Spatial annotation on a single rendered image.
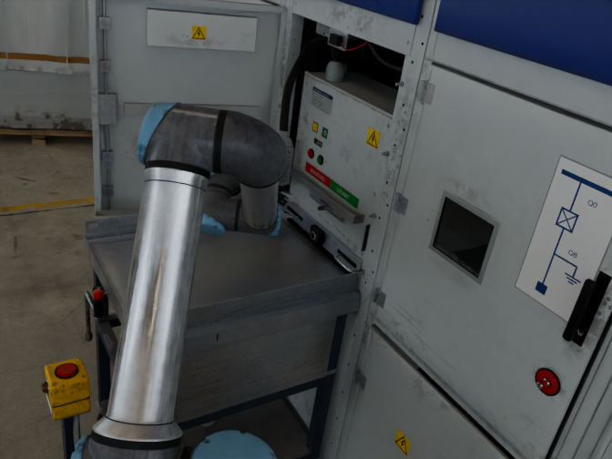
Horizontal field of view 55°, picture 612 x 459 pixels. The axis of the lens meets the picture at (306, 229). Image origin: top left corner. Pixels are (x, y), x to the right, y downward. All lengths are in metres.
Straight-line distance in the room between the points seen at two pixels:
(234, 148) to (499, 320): 0.73
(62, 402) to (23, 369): 1.43
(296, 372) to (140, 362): 0.95
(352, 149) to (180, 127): 0.88
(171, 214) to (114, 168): 1.12
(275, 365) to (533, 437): 0.77
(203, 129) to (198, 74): 1.03
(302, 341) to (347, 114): 0.71
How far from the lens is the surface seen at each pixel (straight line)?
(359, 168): 1.82
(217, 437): 1.06
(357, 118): 1.81
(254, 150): 1.05
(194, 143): 1.05
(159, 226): 1.02
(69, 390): 1.41
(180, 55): 2.04
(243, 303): 1.63
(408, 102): 1.57
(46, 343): 2.96
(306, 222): 2.09
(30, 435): 2.56
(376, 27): 1.68
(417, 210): 1.54
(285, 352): 1.82
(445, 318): 1.53
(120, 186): 2.16
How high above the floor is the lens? 1.83
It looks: 27 degrees down
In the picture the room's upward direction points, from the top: 9 degrees clockwise
